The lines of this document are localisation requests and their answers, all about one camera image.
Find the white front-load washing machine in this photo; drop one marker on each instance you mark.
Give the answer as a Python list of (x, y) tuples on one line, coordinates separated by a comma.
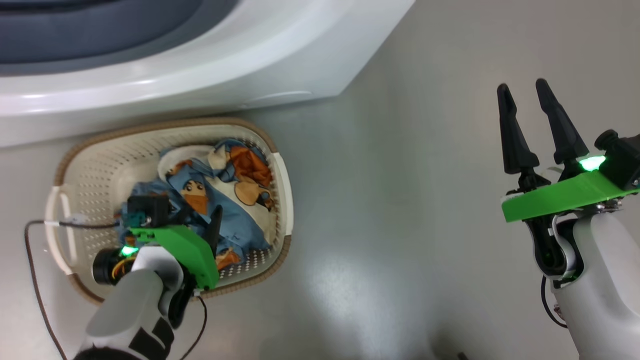
[(250, 60)]

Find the cream perforated laundry basket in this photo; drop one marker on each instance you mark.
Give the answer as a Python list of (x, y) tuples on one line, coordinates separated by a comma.
[(100, 165)]

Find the round drain filter cover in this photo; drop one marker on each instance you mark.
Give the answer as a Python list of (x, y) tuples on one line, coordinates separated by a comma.
[(280, 97)]

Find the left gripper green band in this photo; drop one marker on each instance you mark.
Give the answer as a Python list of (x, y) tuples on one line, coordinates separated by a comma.
[(190, 247)]

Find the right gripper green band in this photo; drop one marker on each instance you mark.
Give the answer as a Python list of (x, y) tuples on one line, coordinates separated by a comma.
[(560, 195)]

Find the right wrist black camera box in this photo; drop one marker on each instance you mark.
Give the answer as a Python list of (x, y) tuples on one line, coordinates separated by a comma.
[(625, 155)]

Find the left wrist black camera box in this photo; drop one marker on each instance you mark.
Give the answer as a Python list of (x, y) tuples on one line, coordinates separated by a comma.
[(150, 207)]

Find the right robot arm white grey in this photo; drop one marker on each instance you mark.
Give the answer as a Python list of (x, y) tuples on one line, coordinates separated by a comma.
[(605, 280)]

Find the blue garment with orange print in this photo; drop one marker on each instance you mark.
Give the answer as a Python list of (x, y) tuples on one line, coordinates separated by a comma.
[(235, 225)]

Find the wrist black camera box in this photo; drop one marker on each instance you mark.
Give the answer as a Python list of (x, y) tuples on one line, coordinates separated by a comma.
[(625, 155), (150, 207)]

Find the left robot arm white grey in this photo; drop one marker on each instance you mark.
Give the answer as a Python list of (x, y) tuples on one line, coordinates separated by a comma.
[(135, 305)]

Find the grey rubber door gasket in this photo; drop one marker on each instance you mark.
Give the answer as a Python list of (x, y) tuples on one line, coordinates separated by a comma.
[(100, 35)]

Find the cream garment with orange print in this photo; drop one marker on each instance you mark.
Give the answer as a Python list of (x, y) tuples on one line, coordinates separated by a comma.
[(250, 207)]

